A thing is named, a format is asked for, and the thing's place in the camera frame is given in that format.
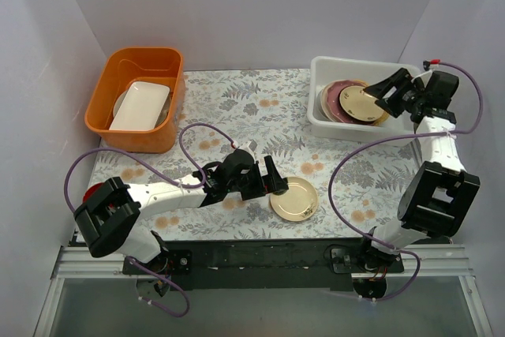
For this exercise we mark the dark pink scalloped plate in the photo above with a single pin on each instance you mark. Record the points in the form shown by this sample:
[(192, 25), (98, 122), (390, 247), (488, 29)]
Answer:
[(333, 92)]

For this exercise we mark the white ribbed soup plate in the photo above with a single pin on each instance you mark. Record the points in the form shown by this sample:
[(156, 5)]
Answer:
[(319, 109)]

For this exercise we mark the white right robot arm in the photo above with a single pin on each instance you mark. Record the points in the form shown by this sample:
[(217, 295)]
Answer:
[(437, 200)]

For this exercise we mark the white rectangular dish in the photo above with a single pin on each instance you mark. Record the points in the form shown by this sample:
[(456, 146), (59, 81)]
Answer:
[(141, 107)]

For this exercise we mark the cream gold-rimmed small plate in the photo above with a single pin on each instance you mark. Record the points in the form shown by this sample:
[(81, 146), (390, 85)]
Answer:
[(359, 104)]

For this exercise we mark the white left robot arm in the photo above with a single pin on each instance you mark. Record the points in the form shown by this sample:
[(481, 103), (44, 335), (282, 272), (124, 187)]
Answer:
[(110, 218)]

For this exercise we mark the orange plastic bin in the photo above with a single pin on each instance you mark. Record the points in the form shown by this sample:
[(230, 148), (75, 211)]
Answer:
[(159, 65)]

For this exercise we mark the cream and blue plate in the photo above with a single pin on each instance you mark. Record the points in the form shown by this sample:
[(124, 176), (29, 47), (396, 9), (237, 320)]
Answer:
[(327, 111)]

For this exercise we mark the cream plate with dark spot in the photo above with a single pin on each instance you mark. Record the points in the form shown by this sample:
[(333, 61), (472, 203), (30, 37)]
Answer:
[(298, 203)]

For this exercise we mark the red lacquer cup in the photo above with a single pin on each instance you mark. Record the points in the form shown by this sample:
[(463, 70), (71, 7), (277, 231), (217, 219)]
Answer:
[(90, 192)]

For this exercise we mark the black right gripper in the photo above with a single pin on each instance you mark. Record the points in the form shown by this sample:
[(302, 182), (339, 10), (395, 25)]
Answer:
[(397, 92)]

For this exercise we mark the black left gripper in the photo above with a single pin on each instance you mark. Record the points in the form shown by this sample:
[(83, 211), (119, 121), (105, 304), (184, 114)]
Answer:
[(261, 181)]

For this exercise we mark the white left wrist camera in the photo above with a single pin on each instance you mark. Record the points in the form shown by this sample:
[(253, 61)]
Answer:
[(249, 146)]

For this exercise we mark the white plastic bin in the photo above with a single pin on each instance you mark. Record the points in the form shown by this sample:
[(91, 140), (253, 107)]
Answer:
[(325, 70)]

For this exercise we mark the yellow woven bamboo tray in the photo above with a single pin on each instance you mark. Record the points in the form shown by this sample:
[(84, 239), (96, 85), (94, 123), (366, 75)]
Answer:
[(381, 120)]

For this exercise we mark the round plate in orange bin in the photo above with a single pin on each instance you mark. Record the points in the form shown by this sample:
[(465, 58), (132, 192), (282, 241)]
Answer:
[(163, 113)]

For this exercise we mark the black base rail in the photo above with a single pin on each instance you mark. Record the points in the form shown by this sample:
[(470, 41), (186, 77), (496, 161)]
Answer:
[(327, 263)]

